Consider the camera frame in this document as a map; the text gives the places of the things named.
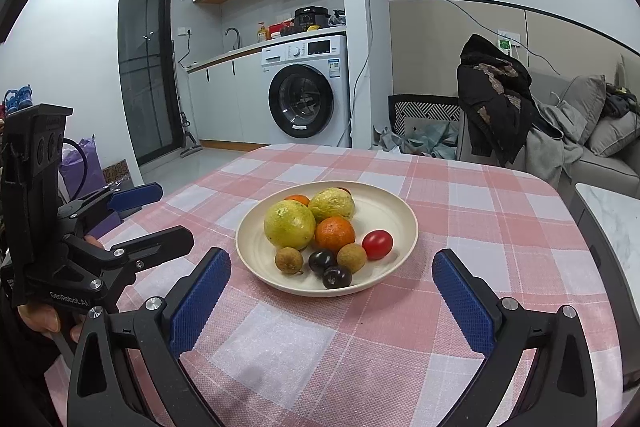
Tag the black patterned storage basket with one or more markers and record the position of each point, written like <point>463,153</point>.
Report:
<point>425,109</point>

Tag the flat grey cushion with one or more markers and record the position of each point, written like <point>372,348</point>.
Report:
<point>615,137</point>

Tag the dark glass door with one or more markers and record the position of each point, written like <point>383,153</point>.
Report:
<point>147,67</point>

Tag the purple bag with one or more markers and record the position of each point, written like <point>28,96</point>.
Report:
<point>75,177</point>

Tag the brown longan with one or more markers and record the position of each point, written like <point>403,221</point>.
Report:
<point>352,257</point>
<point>289,260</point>

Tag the person's left hand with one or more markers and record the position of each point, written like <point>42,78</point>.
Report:
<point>40,319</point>

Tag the cream round plate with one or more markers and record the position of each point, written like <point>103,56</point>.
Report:
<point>395,217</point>

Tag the dark clothes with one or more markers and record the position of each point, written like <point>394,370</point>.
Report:
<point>622,102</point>

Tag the marble side table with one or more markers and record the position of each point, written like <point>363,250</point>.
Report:
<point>615,232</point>

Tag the white wall outlet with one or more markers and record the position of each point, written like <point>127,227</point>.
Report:
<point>506,42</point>

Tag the black jacket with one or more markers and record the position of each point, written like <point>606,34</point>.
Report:
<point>492,102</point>

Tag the red box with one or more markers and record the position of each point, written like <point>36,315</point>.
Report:
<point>280,31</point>

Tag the dark purple plum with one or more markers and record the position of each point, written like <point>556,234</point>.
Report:
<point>337,278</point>
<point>321,261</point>

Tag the blue shoes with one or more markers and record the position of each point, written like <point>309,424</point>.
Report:
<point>17,99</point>

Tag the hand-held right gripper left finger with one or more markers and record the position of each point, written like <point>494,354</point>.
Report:
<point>200,302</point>

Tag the teal cloth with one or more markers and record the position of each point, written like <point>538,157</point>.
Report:
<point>430,139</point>

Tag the orange tangerine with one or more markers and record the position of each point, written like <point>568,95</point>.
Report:
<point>335,234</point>
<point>298,199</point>

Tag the white kitchen base cabinet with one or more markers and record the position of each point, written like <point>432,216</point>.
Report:
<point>225,102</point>

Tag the pink checked tablecloth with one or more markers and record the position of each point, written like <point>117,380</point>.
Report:
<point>450,217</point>

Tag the grey sofa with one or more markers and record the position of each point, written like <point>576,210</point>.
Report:
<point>600,172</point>

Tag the yellow soap bottle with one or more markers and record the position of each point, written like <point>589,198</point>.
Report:
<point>262,34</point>

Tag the large grey cushion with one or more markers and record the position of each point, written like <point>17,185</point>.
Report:
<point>585,99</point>

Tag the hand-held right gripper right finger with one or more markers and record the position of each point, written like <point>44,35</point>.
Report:
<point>462,302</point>

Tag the patterned cardboard box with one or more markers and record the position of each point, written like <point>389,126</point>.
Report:
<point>117,174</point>

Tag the black rice cooker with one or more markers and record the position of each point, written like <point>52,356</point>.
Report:
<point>310,19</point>

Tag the stick vacuum cleaner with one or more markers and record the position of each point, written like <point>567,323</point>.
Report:
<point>189,147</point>

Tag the smooth yellow passion fruit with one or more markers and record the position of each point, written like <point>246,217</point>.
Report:
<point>289,224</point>

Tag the white washing machine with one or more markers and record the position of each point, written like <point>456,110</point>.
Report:
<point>300,102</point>

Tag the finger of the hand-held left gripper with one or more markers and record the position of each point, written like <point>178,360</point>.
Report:
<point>160,242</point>
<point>137,197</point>

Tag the chrome kitchen faucet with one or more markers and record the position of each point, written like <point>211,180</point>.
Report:
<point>232,31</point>

